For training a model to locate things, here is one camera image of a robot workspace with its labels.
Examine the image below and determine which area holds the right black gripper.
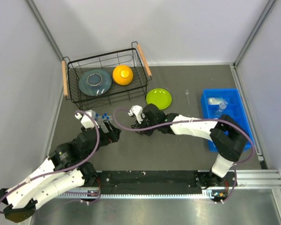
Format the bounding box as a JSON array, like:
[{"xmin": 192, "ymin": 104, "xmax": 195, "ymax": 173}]
[{"xmin": 135, "ymin": 113, "xmax": 159, "ymax": 137}]

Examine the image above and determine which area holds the clear tube rack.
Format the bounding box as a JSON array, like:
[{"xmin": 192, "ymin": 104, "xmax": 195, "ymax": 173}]
[{"xmin": 95, "ymin": 112, "xmax": 112, "ymax": 133}]

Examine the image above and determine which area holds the clear plastic bag with contents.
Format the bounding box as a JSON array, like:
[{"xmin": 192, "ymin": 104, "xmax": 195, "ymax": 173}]
[{"xmin": 207, "ymin": 97, "xmax": 228, "ymax": 105}]

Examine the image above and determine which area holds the small clear round dish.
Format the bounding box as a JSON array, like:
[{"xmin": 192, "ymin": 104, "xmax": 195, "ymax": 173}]
[{"xmin": 214, "ymin": 102, "xmax": 228, "ymax": 118}]

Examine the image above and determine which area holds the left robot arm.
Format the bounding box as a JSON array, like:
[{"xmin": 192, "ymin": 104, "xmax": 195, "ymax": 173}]
[{"xmin": 0, "ymin": 122, "xmax": 121, "ymax": 223}]

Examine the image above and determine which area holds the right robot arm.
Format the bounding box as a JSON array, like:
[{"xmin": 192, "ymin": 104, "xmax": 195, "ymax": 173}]
[{"xmin": 128, "ymin": 104, "xmax": 250, "ymax": 188}]

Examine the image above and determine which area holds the lime green plate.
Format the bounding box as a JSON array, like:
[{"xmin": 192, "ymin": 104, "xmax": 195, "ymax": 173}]
[{"xmin": 146, "ymin": 88, "xmax": 172, "ymax": 110}]

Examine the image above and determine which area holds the clear glass pipette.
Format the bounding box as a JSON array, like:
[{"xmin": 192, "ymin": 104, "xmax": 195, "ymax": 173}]
[{"xmin": 185, "ymin": 90, "xmax": 190, "ymax": 106}]

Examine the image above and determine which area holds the orange ribbed bowl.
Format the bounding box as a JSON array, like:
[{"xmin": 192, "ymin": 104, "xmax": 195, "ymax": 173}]
[{"xmin": 112, "ymin": 65, "xmax": 133, "ymax": 86}]

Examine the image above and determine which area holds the blue ceramic plate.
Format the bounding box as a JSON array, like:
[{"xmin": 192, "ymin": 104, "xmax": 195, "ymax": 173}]
[{"xmin": 78, "ymin": 68, "xmax": 112, "ymax": 96}]

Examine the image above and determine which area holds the blue plastic divided bin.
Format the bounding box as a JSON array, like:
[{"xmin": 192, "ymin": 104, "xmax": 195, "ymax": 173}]
[{"xmin": 201, "ymin": 89, "xmax": 253, "ymax": 140}]

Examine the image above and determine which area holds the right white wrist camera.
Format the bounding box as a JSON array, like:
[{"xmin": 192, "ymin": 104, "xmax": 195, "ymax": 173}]
[{"xmin": 128, "ymin": 105, "xmax": 143, "ymax": 124}]

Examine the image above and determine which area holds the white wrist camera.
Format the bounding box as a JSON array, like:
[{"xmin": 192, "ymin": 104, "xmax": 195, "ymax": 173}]
[
  {"xmin": 128, "ymin": 105, "xmax": 143, "ymax": 124},
  {"xmin": 75, "ymin": 110, "xmax": 96, "ymax": 129}
]

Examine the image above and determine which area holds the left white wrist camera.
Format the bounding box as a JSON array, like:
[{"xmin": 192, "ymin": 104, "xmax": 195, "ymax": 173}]
[{"xmin": 75, "ymin": 110, "xmax": 96, "ymax": 129}]

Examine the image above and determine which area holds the black wire basket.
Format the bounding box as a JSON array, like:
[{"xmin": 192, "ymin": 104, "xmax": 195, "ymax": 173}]
[{"xmin": 61, "ymin": 41, "xmax": 152, "ymax": 110}]

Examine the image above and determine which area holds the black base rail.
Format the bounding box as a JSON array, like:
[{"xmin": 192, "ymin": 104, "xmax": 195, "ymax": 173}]
[{"xmin": 98, "ymin": 170, "xmax": 211, "ymax": 195}]

